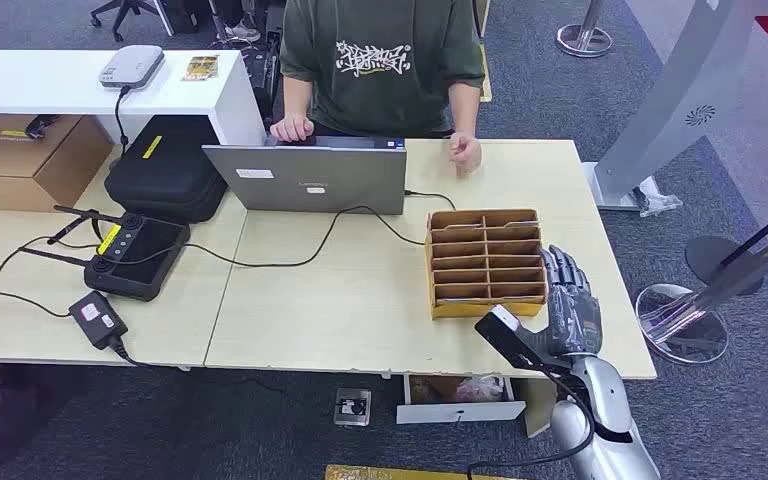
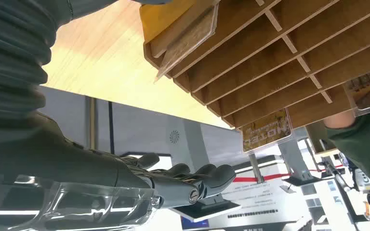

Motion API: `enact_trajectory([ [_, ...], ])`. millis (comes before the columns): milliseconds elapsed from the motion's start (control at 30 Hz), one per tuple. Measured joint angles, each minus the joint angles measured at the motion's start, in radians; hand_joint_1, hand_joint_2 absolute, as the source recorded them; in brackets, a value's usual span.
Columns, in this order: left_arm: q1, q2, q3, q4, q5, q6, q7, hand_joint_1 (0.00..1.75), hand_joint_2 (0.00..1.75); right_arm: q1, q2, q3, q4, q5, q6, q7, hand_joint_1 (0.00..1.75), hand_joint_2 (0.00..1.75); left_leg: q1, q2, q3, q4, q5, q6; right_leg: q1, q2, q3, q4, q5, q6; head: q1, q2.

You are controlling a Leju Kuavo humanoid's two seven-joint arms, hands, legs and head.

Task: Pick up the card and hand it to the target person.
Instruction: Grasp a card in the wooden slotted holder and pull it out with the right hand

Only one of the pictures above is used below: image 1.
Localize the person's right hand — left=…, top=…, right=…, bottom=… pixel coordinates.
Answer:
left=269, top=112, right=316, bottom=144

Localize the person's left hand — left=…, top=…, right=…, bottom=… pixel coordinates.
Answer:
left=448, top=130, right=483, bottom=178

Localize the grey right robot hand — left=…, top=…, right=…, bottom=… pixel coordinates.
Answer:
left=519, top=244, right=605, bottom=363

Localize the wooden card organizer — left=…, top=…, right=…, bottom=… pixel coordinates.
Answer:
left=424, top=208, right=549, bottom=321

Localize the person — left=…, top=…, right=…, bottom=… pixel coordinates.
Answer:
left=269, top=0, right=487, bottom=178

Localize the grey laptop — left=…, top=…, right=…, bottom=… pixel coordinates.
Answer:
left=201, top=135, right=408, bottom=217

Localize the small yellow printed packet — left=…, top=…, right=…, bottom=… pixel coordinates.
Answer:
left=182, top=55, right=220, bottom=82

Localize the chrome stanchion with round base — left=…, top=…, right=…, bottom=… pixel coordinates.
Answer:
left=634, top=211, right=768, bottom=366
left=555, top=0, right=615, bottom=59

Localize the pink plastic bag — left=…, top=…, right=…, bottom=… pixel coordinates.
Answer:
left=454, top=375, right=506, bottom=404

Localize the black carrying case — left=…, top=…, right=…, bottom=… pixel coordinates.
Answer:
left=104, top=115, right=230, bottom=225

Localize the clear plastic wrap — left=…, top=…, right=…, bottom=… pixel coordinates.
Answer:
left=632, top=175, right=684, bottom=219

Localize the white open drawer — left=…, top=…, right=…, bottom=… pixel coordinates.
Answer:
left=395, top=374, right=528, bottom=426

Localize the black round floor base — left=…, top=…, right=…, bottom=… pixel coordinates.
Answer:
left=684, top=192, right=768, bottom=297

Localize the grey white router box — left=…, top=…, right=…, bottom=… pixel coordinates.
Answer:
left=98, top=44, right=166, bottom=90

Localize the black remote controller with antennas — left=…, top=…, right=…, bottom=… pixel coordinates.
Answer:
left=18, top=205, right=192, bottom=303

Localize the black office chair base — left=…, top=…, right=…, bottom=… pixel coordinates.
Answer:
left=89, top=0, right=175, bottom=44

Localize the silver kiosk stand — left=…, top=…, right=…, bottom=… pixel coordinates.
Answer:
left=582, top=0, right=768, bottom=212

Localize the white desk shelf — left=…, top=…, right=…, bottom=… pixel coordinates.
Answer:
left=0, top=48, right=268, bottom=148

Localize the grey floor socket box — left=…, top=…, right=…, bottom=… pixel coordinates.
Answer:
left=333, top=388, right=373, bottom=427

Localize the yellow patterned board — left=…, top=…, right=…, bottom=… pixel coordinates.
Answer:
left=324, top=464, right=518, bottom=480

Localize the small black object on box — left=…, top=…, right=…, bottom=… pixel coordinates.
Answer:
left=24, top=114, right=62, bottom=141

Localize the brown cardboard box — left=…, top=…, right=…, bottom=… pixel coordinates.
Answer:
left=0, top=113, right=115, bottom=214

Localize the black power adapter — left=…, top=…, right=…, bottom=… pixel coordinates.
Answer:
left=68, top=290, right=130, bottom=352

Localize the short black laptop cable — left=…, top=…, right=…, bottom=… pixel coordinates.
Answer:
left=403, top=189, right=458, bottom=212

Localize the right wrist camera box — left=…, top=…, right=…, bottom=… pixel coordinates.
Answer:
left=474, top=304, right=556, bottom=371

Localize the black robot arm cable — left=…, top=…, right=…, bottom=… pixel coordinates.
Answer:
left=466, top=357, right=597, bottom=480

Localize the long black desk cable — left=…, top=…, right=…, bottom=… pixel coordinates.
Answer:
left=102, top=205, right=428, bottom=270

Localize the black router cable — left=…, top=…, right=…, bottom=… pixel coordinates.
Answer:
left=108, top=86, right=134, bottom=170

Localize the black adapter cable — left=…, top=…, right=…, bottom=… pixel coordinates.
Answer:
left=0, top=235, right=102, bottom=319

